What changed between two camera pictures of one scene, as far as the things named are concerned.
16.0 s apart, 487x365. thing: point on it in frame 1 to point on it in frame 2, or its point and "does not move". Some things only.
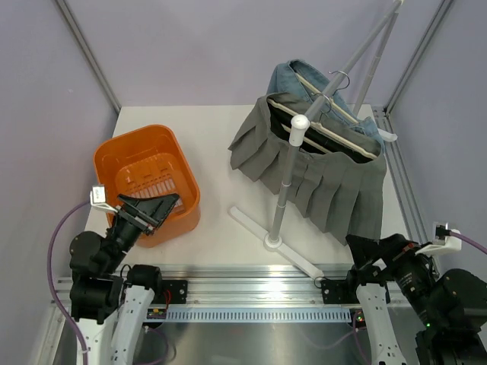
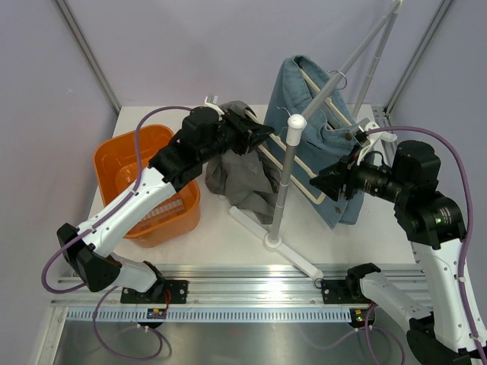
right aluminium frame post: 415,57 does not move
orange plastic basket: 151,161 does not move
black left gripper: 136,209 to 243,129
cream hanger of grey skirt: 324,128 to 283,144
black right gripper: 395,249 to 331,179
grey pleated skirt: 334,178 to 249,175
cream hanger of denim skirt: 348,115 to 329,101
